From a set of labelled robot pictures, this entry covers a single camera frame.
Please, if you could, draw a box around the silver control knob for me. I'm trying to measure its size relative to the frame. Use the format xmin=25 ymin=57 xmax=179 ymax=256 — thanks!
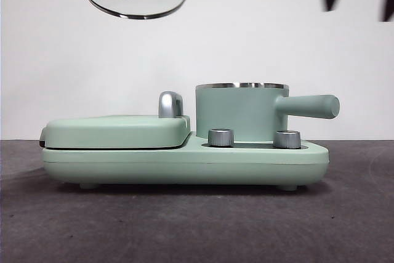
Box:
xmin=275 ymin=130 xmax=302 ymax=149
xmin=208 ymin=128 xmax=235 ymax=147

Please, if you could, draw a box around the mint green breakfast machine base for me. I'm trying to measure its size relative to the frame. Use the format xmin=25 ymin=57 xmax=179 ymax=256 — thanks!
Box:
xmin=41 ymin=132 xmax=330 ymax=190

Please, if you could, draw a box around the mint green griddle cover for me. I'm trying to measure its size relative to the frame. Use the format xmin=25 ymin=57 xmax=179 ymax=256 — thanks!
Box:
xmin=39 ymin=114 xmax=191 ymax=150

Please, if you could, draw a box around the mint green pot with handle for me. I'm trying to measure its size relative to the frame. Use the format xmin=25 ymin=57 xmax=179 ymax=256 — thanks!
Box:
xmin=195 ymin=81 xmax=341 ymax=140

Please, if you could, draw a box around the silver griddle cover handle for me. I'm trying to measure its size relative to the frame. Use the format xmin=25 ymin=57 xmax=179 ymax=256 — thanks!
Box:
xmin=158 ymin=91 xmax=186 ymax=119

